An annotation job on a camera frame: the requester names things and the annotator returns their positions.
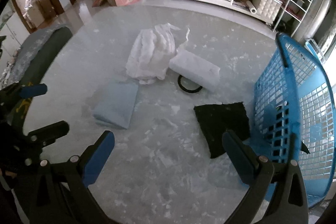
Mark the blue plastic laundry basket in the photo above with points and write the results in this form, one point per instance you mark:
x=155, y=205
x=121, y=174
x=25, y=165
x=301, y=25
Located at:
x=294, y=116

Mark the white ruffled cloth bundle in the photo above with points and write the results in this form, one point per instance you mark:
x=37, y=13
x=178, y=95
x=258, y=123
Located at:
x=152, y=51

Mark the white towel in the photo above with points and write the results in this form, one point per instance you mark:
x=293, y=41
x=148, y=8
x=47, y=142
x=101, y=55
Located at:
x=196, y=69

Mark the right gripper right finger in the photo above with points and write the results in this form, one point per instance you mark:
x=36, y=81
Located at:
x=255, y=171

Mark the dark green square cloth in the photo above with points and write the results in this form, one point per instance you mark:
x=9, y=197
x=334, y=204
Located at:
x=216, y=119

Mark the light blue towel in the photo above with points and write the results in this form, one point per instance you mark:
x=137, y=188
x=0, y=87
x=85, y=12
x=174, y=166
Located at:
x=116, y=104

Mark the light blue storage bin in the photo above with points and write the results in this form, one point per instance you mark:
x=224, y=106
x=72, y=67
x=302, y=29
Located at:
x=315, y=50

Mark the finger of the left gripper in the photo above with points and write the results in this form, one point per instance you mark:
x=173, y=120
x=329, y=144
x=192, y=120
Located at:
x=48, y=135
x=33, y=91

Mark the white paper roll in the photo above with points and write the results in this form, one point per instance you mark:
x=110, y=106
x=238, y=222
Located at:
x=251, y=7

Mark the white standing air conditioner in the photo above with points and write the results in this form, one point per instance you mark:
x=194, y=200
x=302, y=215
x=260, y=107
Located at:
x=313, y=20

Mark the white metal shelf rack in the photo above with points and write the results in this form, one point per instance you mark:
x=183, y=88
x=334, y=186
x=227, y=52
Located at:
x=291, y=15

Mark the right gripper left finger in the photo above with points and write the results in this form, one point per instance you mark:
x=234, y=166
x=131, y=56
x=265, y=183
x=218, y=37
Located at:
x=83, y=171

